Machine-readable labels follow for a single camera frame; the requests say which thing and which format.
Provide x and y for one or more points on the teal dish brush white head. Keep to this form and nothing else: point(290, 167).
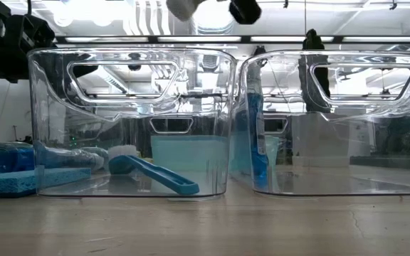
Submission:
point(162, 176)

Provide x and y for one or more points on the clear plastic bin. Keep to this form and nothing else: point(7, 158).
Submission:
point(48, 124)
point(368, 142)

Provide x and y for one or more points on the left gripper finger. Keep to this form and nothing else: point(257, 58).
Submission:
point(82, 69)

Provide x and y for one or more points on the black metal table frame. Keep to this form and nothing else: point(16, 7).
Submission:
point(244, 39)

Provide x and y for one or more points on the blue dish soap bottle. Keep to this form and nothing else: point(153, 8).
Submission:
point(258, 167)
point(5, 158)

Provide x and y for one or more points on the green translucent plastic tray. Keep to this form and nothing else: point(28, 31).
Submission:
point(190, 153)

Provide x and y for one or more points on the light blue sponge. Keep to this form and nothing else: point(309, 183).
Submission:
point(5, 183)

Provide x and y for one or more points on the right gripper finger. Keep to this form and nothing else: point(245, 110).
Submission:
point(244, 10)

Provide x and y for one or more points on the lime green dish brush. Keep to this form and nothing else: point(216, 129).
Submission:
point(183, 7)

